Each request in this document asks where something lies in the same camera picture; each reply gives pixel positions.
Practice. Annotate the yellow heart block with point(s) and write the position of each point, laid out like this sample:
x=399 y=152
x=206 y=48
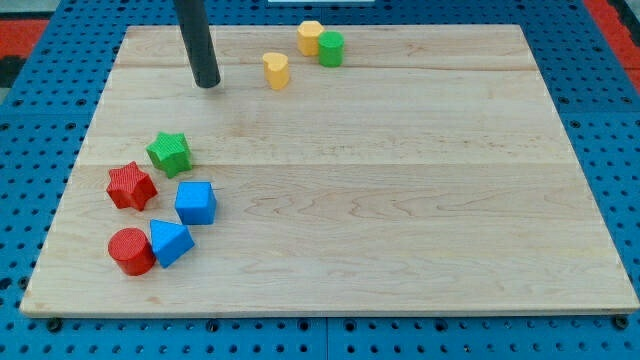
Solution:
x=276 y=70

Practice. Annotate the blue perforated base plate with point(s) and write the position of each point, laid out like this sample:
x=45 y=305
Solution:
x=48 y=110

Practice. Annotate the blue triangle block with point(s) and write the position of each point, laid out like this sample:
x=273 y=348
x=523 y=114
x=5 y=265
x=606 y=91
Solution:
x=169 y=241

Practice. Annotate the wooden board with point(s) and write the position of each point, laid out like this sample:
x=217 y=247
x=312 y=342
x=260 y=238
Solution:
x=429 y=175

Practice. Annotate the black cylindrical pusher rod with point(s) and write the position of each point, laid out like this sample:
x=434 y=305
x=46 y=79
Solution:
x=195 y=32

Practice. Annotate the yellow hexagon block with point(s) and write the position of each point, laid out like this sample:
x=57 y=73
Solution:
x=307 y=35

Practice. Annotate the red star block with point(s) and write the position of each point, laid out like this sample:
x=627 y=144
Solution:
x=130 y=187

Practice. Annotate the red cylinder block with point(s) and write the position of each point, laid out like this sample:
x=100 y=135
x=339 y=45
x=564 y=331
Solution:
x=131 y=250

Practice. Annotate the green cylinder block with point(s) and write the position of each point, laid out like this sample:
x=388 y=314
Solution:
x=331 y=49

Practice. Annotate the green star block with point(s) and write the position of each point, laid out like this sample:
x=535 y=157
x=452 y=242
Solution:
x=170 y=153

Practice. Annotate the blue cube block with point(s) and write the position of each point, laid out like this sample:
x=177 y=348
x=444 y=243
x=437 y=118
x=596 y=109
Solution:
x=195 y=203

